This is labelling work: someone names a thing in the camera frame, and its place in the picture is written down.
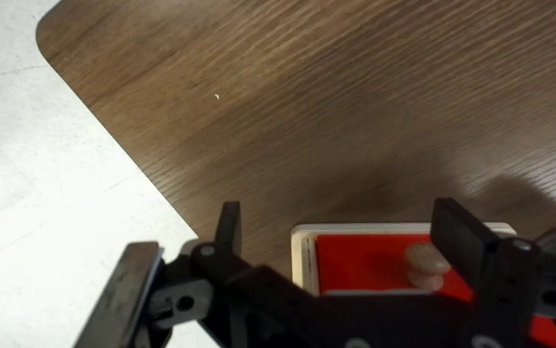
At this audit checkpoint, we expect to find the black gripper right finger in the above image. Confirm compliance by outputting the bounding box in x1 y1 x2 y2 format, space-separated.
430 197 556 348

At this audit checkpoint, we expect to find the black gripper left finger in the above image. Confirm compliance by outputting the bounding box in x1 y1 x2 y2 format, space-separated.
73 201 330 348

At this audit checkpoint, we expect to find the red drawer with wooden knob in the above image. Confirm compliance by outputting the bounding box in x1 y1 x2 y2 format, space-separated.
314 234 556 348

